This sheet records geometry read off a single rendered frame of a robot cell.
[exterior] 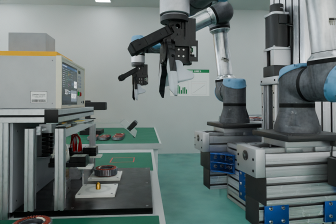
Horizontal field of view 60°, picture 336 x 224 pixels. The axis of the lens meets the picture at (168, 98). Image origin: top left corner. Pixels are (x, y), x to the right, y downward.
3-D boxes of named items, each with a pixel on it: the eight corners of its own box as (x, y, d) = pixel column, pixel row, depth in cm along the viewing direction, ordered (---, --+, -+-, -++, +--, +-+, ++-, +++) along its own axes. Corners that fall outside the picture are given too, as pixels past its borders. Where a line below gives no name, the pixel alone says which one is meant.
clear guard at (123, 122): (137, 131, 133) (137, 118, 133) (135, 138, 109) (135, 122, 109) (64, 132, 131) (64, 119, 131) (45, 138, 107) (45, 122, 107)
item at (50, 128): (56, 131, 113) (56, 120, 113) (51, 133, 107) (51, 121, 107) (44, 131, 113) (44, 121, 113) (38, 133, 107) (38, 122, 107)
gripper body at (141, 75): (148, 85, 157) (148, 63, 157) (132, 85, 155) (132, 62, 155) (146, 86, 164) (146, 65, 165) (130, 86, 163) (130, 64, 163)
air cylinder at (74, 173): (83, 175, 147) (83, 164, 147) (79, 179, 140) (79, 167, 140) (72, 175, 147) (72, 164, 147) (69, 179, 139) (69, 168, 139)
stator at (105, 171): (118, 171, 150) (118, 164, 150) (115, 177, 139) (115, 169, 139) (97, 171, 150) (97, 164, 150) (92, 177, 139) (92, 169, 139)
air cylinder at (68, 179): (70, 189, 123) (71, 176, 123) (66, 195, 115) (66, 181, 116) (58, 190, 123) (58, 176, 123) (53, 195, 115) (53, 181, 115)
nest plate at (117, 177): (122, 173, 152) (122, 170, 152) (120, 180, 137) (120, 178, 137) (93, 173, 151) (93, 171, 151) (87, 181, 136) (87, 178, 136)
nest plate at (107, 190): (118, 186, 128) (118, 183, 128) (114, 197, 113) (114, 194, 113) (83, 187, 127) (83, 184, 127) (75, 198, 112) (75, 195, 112)
